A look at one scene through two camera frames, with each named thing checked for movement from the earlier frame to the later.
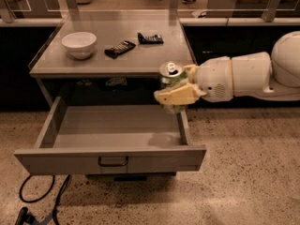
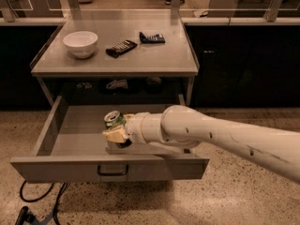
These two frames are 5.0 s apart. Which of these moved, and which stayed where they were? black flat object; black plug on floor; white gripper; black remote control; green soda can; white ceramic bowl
Moved: green soda can; white gripper
Stayed: black plug on floor; white ceramic bowl; black remote control; black flat object
